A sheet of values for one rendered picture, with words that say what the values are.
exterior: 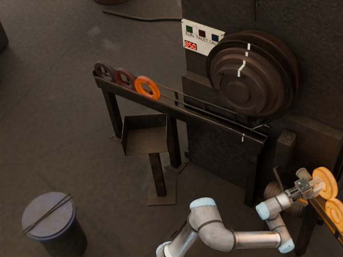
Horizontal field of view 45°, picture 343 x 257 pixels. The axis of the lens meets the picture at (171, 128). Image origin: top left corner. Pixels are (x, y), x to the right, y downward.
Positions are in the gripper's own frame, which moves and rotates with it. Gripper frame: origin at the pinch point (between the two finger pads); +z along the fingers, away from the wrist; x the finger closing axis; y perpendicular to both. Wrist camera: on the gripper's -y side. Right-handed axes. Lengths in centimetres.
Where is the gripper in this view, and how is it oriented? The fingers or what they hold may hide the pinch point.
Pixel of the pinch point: (325, 181)
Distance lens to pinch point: 210.9
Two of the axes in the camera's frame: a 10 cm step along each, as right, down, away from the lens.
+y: -3.3, -5.5, -7.7
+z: 8.8, -4.7, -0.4
